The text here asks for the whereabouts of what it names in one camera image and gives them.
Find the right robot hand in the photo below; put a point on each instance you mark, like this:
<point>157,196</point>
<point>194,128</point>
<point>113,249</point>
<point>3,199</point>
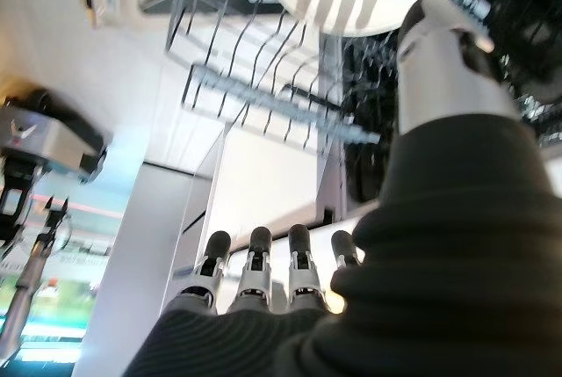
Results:
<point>439,263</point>

